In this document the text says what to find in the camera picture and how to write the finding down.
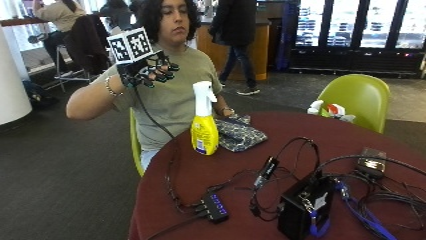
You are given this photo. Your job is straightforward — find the wooden counter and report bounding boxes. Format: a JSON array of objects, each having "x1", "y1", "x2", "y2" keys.
[{"x1": 194, "y1": 16, "x2": 271, "y2": 82}]

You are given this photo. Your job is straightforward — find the black box with white label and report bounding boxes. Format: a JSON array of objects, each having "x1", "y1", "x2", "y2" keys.
[{"x1": 276, "y1": 175, "x2": 336, "y2": 240}]

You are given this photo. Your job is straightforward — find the dark jacket on stool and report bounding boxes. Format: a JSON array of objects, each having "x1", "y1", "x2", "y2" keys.
[{"x1": 61, "y1": 13, "x2": 111, "y2": 76}]

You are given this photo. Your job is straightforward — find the black power brick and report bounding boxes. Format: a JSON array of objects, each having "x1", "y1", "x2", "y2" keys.
[{"x1": 355, "y1": 147, "x2": 388, "y2": 179}]

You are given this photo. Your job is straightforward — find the glass door drinks fridges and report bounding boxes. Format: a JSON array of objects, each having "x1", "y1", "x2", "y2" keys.
[{"x1": 275, "y1": 0, "x2": 426, "y2": 80}]

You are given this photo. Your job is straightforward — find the black glove cable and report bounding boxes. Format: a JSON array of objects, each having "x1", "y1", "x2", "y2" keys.
[{"x1": 131, "y1": 85, "x2": 210, "y2": 214}]

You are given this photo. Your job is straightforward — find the white spray bottle red trigger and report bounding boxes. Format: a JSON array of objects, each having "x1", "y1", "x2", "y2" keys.
[{"x1": 324, "y1": 103, "x2": 356, "y2": 123}]

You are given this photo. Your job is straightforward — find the yellow spray bottle white head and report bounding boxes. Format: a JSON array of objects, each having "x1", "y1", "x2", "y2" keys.
[{"x1": 189, "y1": 80, "x2": 221, "y2": 156}]

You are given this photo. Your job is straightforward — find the black looped cable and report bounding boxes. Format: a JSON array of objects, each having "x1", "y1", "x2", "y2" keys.
[{"x1": 247, "y1": 136, "x2": 322, "y2": 223}]

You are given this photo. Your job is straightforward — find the silver bead bracelet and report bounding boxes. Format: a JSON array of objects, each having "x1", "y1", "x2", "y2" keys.
[{"x1": 103, "y1": 76, "x2": 123, "y2": 98}]

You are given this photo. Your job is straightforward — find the black hub with blue ports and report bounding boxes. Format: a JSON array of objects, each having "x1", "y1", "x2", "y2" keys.
[{"x1": 199, "y1": 192, "x2": 231, "y2": 225}]

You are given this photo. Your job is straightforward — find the patterned dark cloth pouch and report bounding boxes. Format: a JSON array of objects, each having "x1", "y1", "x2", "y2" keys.
[{"x1": 214, "y1": 114, "x2": 268, "y2": 153}]

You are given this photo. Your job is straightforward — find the blue cable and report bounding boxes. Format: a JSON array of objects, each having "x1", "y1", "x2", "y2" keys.
[{"x1": 308, "y1": 179, "x2": 399, "y2": 240}]

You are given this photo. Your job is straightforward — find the dark bag on floor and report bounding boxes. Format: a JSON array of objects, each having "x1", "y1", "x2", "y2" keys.
[{"x1": 21, "y1": 79, "x2": 58, "y2": 108}]

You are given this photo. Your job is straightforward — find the tangle of black cables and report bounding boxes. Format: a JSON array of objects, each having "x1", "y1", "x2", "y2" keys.
[{"x1": 312, "y1": 153, "x2": 426, "y2": 232}]

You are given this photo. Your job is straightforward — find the the person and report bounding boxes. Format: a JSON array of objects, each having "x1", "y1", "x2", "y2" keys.
[{"x1": 65, "y1": 0, "x2": 237, "y2": 172}]

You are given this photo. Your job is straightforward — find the metal stool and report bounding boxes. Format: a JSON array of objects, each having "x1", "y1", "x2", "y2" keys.
[{"x1": 46, "y1": 44, "x2": 99, "y2": 93}]

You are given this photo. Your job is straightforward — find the white cube with black markers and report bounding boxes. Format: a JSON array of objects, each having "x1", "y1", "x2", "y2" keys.
[{"x1": 105, "y1": 26, "x2": 154, "y2": 65}]

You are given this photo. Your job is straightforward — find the small black adapter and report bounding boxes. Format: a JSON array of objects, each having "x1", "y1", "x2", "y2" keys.
[{"x1": 253, "y1": 155, "x2": 280, "y2": 188}]

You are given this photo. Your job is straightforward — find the green plastic chair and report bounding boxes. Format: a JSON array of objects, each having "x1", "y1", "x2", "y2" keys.
[
  {"x1": 127, "y1": 107, "x2": 146, "y2": 178},
  {"x1": 315, "y1": 73, "x2": 391, "y2": 135}
]

